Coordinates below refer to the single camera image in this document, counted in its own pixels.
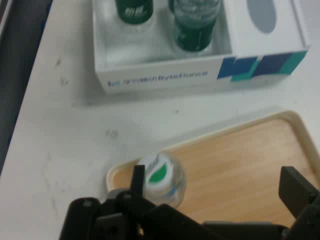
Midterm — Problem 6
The white blue cardboard box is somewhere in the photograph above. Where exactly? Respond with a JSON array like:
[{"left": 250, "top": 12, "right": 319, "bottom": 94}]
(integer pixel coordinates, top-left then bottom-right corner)
[{"left": 92, "top": 0, "right": 312, "bottom": 95}]

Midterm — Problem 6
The wooden tray with cream rim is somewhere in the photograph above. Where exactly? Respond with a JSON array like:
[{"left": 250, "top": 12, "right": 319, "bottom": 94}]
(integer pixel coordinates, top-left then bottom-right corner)
[{"left": 106, "top": 111, "right": 320, "bottom": 228}]

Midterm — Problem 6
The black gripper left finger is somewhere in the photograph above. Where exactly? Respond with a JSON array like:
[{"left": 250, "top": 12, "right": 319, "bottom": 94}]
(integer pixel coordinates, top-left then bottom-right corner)
[{"left": 59, "top": 164, "right": 156, "bottom": 240}]

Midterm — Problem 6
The green label water bottle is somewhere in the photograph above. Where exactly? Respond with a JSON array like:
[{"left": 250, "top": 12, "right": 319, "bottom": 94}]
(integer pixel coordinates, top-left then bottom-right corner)
[
  {"left": 136, "top": 152, "right": 187, "bottom": 208},
  {"left": 114, "top": 0, "right": 154, "bottom": 52},
  {"left": 172, "top": 0, "right": 222, "bottom": 58}
]

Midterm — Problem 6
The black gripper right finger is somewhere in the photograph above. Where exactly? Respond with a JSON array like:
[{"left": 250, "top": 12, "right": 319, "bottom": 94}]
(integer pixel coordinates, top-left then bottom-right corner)
[{"left": 278, "top": 166, "right": 320, "bottom": 240}]

